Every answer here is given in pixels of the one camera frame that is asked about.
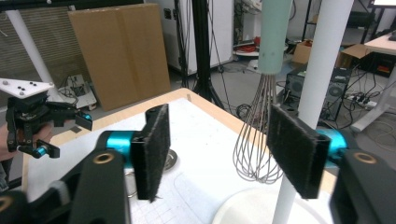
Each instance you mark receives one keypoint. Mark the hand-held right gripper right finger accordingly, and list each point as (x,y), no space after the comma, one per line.
(295,152)

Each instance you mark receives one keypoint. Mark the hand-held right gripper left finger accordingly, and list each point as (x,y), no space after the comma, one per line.
(152,155)

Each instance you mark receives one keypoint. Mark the white utensil stand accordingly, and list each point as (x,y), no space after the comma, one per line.
(323,62)

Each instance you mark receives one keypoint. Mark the white pole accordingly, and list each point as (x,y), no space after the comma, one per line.
(31,46)

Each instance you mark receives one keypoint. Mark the white grid mat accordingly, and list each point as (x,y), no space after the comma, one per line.
(202,140)

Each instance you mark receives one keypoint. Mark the grey ribbed panel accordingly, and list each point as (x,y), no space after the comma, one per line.
(56,40)

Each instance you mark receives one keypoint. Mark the black computer tower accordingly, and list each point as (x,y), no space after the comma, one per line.
(294,87)
(337,93)

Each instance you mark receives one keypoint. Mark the brown cardboard sheet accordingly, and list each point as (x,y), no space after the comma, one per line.
(124,56)

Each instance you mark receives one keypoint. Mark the white power strip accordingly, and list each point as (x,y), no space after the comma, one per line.
(369,103)

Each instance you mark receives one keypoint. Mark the small brown cardboard box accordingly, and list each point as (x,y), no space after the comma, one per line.
(301,53)

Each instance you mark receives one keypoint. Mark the open brown cardboard box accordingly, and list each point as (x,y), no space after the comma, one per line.
(351,53)

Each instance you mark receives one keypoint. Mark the wooden desk with white legs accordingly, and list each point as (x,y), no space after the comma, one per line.
(381,43)

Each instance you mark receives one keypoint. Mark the black metal frame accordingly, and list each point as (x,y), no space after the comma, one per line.
(202,46)

